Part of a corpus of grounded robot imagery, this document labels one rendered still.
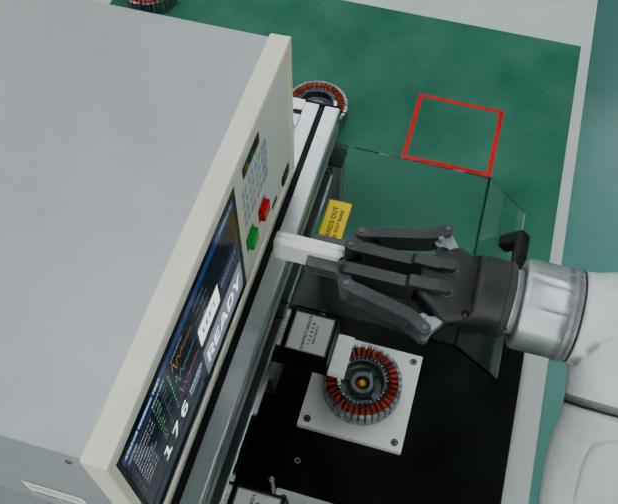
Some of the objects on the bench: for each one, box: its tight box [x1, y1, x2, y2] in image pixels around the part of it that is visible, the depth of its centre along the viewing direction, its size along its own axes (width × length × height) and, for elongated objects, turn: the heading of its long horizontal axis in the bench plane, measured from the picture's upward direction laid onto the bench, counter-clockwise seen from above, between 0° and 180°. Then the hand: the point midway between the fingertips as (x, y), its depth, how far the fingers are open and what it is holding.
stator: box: [293, 81, 348, 129], centre depth 144 cm, size 11×11×4 cm
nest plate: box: [297, 340, 423, 455], centre depth 114 cm, size 15×15×1 cm
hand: (309, 252), depth 79 cm, fingers closed
